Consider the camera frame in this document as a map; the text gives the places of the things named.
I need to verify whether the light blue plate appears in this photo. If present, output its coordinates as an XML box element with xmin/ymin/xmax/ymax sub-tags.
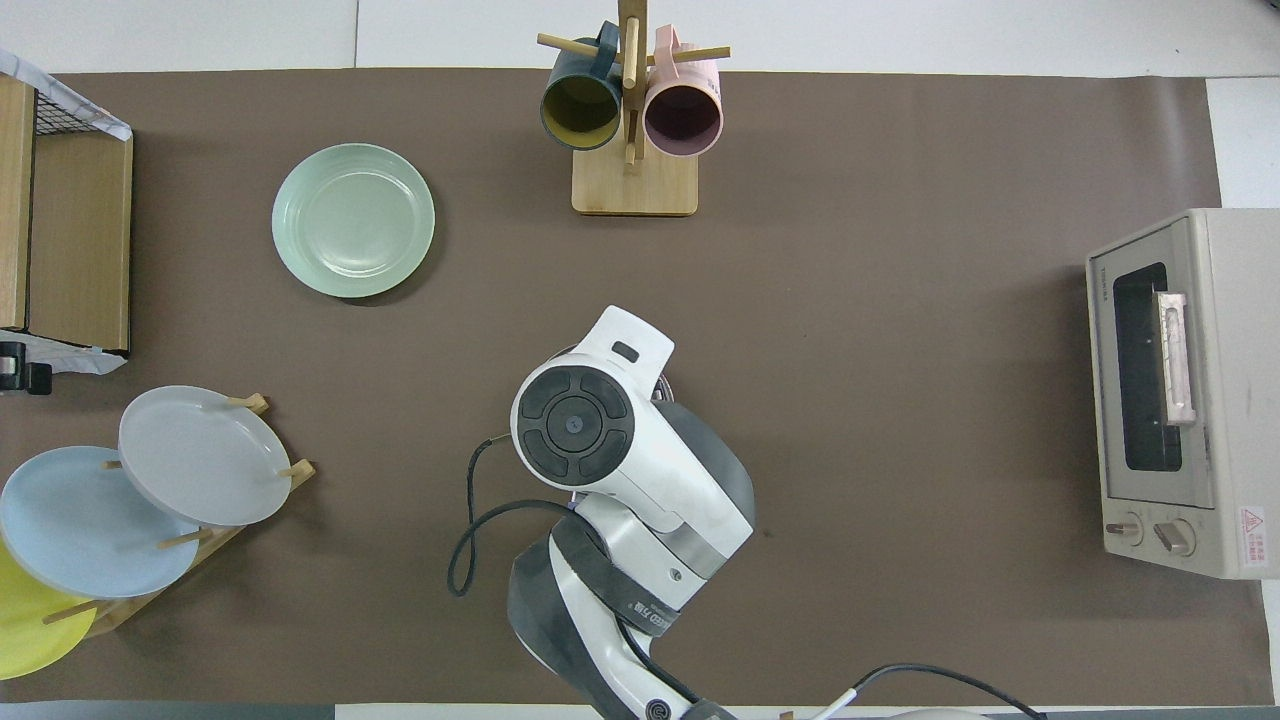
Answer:
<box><xmin>0</xmin><ymin>445</ymin><xmax>201</xmax><ymax>600</ymax></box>

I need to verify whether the grey plate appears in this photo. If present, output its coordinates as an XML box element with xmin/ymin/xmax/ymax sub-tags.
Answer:
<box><xmin>118</xmin><ymin>385</ymin><xmax>293</xmax><ymax>528</ymax></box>

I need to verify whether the wooden plate rack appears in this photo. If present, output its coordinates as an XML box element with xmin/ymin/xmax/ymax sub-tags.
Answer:
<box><xmin>42</xmin><ymin>393</ymin><xmax>317</xmax><ymax>639</ymax></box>

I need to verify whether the yellow plate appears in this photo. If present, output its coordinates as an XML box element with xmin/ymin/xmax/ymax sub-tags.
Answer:
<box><xmin>0</xmin><ymin>540</ymin><xmax>99</xmax><ymax>681</ymax></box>

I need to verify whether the mint green plate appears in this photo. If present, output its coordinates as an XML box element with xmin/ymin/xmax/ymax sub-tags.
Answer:
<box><xmin>271</xmin><ymin>143</ymin><xmax>437</xmax><ymax>299</ymax></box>

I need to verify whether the white checkered cloth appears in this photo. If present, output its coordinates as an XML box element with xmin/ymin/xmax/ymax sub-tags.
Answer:
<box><xmin>0</xmin><ymin>48</ymin><xmax>133</xmax><ymax>142</ymax></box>
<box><xmin>0</xmin><ymin>328</ymin><xmax>129</xmax><ymax>377</ymax></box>

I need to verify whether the dark blue mug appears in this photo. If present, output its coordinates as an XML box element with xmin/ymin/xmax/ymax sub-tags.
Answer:
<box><xmin>540</xmin><ymin>22</ymin><xmax>624</xmax><ymax>151</ymax></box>

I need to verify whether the wooden mug tree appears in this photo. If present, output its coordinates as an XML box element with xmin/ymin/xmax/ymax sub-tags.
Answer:
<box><xmin>537</xmin><ymin>0</ymin><xmax>731</xmax><ymax>217</ymax></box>

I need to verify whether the pink ribbed mug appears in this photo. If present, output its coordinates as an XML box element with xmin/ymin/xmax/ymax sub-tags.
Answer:
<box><xmin>643</xmin><ymin>25</ymin><xmax>724</xmax><ymax>158</ymax></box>

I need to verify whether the brown table mat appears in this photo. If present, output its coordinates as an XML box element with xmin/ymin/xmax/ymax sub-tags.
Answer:
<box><xmin>0</xmin><ymin>68</ymin><xmax>1276</xmax><ymax>706</ymax></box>

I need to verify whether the cream toaster oven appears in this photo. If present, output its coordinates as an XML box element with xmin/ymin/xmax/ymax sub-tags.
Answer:
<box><xmin>1085</xmin><ymin>208</ymin><xmax>1280</xmax><ymax>581</ymax></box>

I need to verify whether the black wire basket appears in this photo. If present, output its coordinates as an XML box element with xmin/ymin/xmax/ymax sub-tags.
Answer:
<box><xmin>33</xmin><ymin>85</ymin><xmax>106</xmax><ymax>137</ymax></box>

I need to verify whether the black base cable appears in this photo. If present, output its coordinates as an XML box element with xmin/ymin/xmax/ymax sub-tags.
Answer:
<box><xmin>800</xmin><ymin>664</ymin><xmax>1046</xmax><ymax>720</ymax></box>

